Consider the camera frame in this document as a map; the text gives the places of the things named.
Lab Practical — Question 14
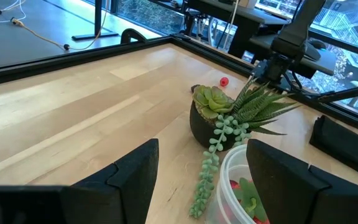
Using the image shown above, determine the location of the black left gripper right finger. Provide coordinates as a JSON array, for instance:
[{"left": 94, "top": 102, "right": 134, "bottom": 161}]
[{"left": 246, "top": 139, "right": 358, "bottom": 224}]

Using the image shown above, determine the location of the black computer mouse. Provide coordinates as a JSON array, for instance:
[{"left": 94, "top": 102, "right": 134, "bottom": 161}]
[{"left": 303, "top": 42, "right": 323, "bottom": 62}]

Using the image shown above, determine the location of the black stand pole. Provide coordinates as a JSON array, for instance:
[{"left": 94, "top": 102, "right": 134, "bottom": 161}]
[{"left": 71, "top": 0, "right": 119, "bottom": 41}]

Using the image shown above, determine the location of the yellow cable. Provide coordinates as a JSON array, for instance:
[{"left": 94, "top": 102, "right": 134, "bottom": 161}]
[{"left": 11, "top": 0, "right": 110, "bottom": 52}]

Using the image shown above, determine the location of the white floor cable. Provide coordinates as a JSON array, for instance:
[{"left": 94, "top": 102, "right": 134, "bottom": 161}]
[{"left": 0, "top": 0, "right": 27, "bottom": 26}]

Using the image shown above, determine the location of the potted artificial succulent plant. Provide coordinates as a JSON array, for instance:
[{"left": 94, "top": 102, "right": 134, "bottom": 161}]
[{"left": 188, "top": 77, "right": 303, "bottom": 219}]

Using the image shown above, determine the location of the black folded cloth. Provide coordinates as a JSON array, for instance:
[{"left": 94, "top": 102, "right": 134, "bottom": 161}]
[{"left": 308, "top": 114, "right": 358, "bottom": 178}]

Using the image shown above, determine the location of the clear round plastic container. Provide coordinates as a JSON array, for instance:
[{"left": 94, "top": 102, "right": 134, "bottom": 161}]
[{"left": 205, "top": 144, "right": 272, "bottom": 224}]

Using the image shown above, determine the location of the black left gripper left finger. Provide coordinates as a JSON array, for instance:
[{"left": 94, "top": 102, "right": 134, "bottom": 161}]
[{"left": 60, "top": 138, "right": 160, "bottom": 224}]

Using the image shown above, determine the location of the black side desk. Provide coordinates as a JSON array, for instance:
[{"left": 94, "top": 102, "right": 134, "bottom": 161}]
[{"left": 183, "top": 0, "right": 337, "bottom": 77}]

